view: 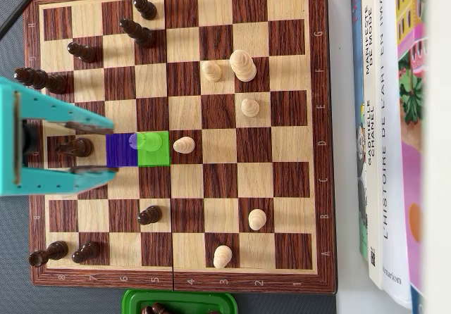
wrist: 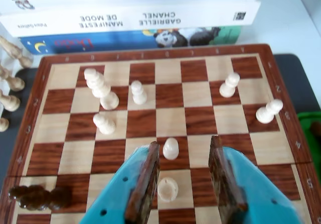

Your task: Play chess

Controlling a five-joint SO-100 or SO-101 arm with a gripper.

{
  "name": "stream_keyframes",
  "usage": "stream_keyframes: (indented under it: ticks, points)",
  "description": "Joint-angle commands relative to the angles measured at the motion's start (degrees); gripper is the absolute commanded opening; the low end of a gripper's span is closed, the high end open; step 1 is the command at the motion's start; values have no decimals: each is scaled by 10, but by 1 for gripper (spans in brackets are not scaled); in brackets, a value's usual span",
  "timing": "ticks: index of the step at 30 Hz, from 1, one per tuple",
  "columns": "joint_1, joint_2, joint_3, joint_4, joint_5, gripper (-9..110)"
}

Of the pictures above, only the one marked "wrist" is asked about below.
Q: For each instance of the tall light wooden chess piece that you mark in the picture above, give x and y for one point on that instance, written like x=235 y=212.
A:
x=102 y=91

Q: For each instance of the white Gabrielle Chanel book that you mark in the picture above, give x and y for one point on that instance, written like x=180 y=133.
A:
x=62 y=23

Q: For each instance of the green plastic container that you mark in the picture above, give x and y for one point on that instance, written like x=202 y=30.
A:
x=304 y=123

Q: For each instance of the dark wooden pawn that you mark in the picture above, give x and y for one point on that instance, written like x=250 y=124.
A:
x=17 y=192

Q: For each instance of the blue children's picture book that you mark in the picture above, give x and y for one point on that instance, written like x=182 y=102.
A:
x=113 y=42

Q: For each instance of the tall dark wooden chess piece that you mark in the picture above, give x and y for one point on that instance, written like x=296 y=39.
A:
x=59 y=199

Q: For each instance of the wooden chessboard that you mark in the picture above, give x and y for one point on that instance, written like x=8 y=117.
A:
x=200 y=123

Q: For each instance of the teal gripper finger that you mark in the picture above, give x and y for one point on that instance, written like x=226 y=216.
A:
x=255 y=196
x=113 y=201

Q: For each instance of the light wooden pawn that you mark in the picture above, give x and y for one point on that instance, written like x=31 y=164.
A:
x=104 y=123
x=170 y=148
x=268 y=112
x=228 y=86
x=138 y=93

